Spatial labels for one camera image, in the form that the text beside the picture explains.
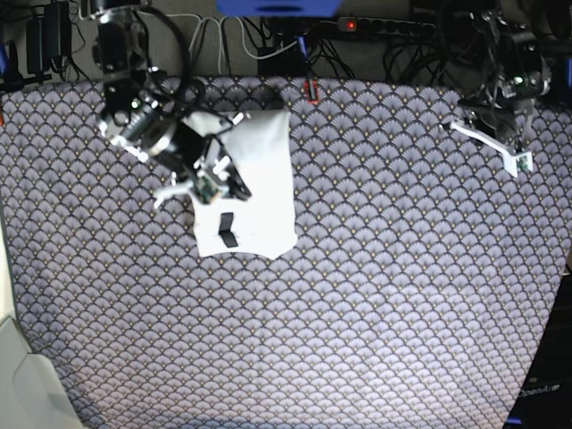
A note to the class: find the purple fan-patterned tablecloth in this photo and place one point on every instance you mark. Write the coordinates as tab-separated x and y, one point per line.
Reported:
415	297

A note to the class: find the blue box at top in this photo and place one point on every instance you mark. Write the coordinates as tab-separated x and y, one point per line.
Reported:
278	8

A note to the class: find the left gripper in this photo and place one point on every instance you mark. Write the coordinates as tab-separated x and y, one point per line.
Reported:
495	124

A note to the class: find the white printed T-shirt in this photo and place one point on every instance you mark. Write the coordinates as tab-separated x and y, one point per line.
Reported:
263	225

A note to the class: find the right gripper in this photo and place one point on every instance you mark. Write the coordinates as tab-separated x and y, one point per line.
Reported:
191	156

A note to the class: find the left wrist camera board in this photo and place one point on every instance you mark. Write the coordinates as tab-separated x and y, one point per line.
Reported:
514	164

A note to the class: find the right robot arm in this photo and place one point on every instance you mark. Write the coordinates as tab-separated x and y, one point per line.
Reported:
171	128

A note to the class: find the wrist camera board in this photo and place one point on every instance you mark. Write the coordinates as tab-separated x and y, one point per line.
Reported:
205	191
514	164

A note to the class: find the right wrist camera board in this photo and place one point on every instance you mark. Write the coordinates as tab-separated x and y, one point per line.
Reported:
205	191

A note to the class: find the red table clamp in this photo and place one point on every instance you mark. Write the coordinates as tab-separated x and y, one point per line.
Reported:
311	91

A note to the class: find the black power strip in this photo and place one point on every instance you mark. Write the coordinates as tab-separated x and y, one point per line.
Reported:
382	26

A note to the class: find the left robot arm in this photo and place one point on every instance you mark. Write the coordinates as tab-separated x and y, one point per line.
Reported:
512	73

